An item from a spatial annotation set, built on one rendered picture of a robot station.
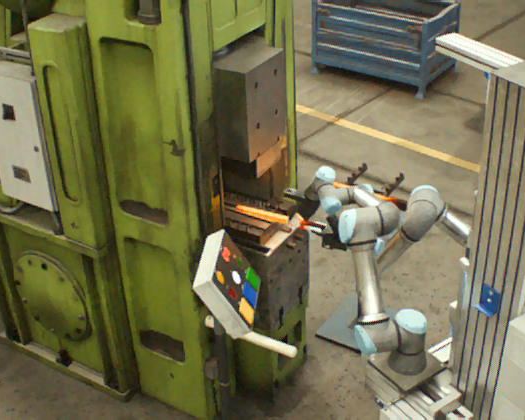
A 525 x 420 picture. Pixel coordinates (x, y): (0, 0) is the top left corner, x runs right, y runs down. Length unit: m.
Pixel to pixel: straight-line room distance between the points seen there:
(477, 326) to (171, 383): 1.69
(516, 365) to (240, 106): 1.45
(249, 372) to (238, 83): 1.57
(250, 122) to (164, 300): 0.99
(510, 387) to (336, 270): 2.31
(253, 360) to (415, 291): 1.27
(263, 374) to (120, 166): 1.29
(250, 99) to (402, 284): 2.05
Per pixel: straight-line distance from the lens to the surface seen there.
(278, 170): 3.90
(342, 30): 7.49
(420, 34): 7.11
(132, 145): 3.42
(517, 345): 2.80
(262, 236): 3.61
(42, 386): 4.45
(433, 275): 5.03
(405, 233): 3.23
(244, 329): 3.10
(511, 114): 2.53
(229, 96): 3.26
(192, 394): 4.01
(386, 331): 3.00
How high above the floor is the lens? 2.98
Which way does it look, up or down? 32 degrees down
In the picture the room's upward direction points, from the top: 2 degrees counter-clockwise
